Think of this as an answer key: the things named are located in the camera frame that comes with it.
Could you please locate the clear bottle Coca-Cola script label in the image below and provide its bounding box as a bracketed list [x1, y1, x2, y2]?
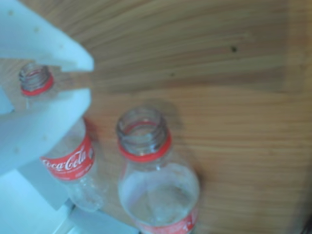
[19, 62, 105, 213]

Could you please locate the clear bottle Coke nutrition label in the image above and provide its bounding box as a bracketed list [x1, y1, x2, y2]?
[116, 106, 201, 234]

